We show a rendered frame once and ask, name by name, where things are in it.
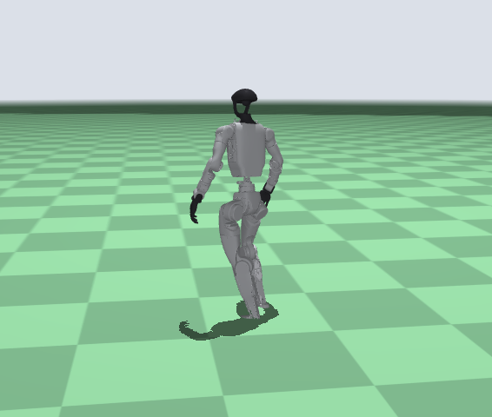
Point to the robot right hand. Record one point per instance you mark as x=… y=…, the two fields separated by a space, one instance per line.
x=265 y=195

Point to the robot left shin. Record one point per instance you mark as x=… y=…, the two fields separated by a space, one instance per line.
x=246 y=283

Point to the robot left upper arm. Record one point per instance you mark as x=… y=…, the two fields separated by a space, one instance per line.
x=223 y=134

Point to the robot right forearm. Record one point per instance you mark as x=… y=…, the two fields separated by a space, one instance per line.
x=273 y=178

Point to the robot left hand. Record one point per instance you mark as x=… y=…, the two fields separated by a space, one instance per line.
x=193 y=206

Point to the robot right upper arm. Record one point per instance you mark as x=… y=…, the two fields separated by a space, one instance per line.
x=271 y=146

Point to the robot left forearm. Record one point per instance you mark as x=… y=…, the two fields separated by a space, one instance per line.
x=205 y=181

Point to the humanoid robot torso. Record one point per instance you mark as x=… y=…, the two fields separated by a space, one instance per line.
x=246 y=158

